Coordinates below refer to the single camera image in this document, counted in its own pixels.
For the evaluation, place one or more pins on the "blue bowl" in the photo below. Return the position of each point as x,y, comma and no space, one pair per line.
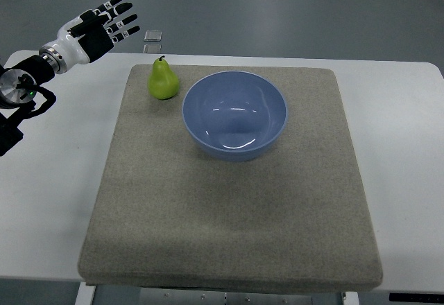
234,116

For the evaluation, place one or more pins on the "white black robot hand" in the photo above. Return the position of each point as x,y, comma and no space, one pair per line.
89,36

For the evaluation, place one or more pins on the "green pear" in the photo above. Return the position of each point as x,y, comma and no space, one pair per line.
163,83

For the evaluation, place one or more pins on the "upper floor plate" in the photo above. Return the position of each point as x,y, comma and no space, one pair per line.
153,36

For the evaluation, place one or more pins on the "lower floor plate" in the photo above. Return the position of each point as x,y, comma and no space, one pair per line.
152,48

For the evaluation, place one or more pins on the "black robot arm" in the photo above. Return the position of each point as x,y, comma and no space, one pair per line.
22,92

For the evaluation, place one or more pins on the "metal table frame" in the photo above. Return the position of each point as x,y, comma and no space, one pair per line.
171,296

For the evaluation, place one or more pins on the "floor plate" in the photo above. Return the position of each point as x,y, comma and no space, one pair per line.
153,36
152,48

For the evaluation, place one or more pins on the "grey felt mat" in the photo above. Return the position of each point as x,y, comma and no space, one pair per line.
294,220

